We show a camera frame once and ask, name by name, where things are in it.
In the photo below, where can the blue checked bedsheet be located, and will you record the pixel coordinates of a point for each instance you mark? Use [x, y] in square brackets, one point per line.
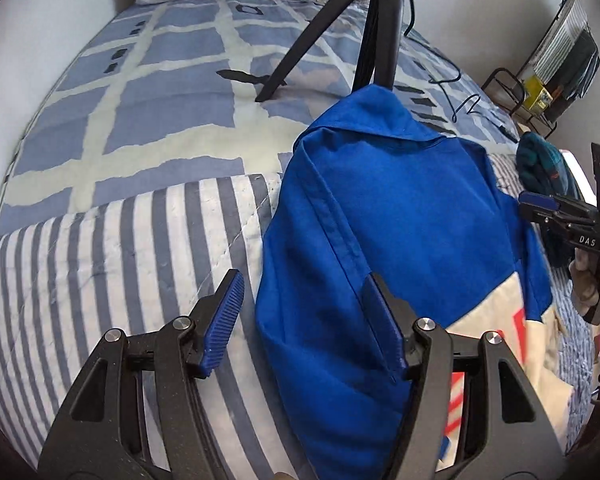
[170, 125]

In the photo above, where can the black tripod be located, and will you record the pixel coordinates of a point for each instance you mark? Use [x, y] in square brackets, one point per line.
[380, 35]

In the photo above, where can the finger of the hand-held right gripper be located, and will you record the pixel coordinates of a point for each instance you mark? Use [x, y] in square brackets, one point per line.
[560, 220]
[537, 200]

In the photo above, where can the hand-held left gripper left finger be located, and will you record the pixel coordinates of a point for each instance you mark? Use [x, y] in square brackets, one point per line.
[225, 320]

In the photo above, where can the person's right hand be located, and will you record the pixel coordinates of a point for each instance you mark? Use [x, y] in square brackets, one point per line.
[585, 282]

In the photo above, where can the dark hanging clothes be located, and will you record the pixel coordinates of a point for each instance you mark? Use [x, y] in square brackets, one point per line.
[580, 70]

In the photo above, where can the yellow box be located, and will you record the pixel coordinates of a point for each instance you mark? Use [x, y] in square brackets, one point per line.
[537, 92]

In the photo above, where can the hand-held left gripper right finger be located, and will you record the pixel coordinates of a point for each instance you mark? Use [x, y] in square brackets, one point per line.
[382, 320]

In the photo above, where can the black clothes rack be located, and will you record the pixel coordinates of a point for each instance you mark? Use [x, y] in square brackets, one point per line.
[502, 71]

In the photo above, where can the striped hanging towel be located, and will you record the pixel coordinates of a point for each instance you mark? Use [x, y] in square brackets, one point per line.
[562, 35]

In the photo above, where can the beige and blue work jacket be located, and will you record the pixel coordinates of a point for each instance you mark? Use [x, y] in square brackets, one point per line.
[405, 200]

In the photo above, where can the dark folded clothes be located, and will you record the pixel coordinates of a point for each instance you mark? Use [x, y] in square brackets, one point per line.
[545, 160]

